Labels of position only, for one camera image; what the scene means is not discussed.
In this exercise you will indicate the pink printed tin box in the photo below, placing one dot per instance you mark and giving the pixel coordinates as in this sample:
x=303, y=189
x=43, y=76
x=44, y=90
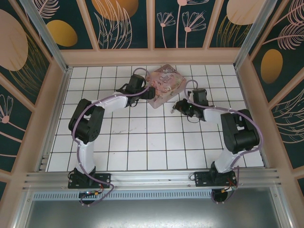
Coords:
x=166, y=83

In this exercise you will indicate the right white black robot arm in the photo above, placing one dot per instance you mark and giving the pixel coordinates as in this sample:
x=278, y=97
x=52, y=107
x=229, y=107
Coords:
x=228, y=161

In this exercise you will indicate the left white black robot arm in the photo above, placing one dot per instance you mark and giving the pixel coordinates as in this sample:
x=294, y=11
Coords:
x=85, y=154

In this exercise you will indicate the yellow power connector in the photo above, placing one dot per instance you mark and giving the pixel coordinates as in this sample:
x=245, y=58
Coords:
x=225, y=190

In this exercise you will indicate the grey sheet metal panel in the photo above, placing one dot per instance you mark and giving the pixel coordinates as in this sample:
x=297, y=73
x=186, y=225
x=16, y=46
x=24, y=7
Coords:
x=152, y=213

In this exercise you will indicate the small green circuit board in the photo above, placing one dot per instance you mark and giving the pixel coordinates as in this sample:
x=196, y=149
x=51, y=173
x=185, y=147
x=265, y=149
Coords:
x=89, y=193

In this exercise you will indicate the aluminium side rail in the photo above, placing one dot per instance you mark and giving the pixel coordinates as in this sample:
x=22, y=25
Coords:
x=246, y=99
x=60, y=99

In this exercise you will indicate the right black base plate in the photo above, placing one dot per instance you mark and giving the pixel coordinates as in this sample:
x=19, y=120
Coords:
x=202, y=178

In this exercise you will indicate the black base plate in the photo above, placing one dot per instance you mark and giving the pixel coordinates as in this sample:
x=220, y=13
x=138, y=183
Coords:
x=202, y=178
x=104, y=178

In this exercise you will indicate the aluminium mounting rail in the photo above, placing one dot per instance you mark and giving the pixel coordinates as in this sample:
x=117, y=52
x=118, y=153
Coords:
x=152, y=178

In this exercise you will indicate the aluminium corner post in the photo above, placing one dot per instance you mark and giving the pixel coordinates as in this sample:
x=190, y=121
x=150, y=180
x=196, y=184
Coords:
x=249, y=33
x=47, y=38

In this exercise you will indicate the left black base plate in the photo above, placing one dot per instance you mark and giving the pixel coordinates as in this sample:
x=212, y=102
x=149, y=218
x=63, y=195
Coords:
x=104, y=178

